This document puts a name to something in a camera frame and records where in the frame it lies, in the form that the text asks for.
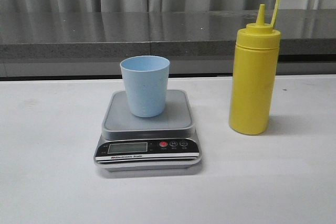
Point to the silver electronic kitchen scale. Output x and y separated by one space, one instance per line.
166 141

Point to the yellow squeeze bottle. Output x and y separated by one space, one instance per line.
255 64

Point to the grey stone counter ledge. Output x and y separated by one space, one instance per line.
306 35

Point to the light blue plastic cup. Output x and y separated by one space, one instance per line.
145 79

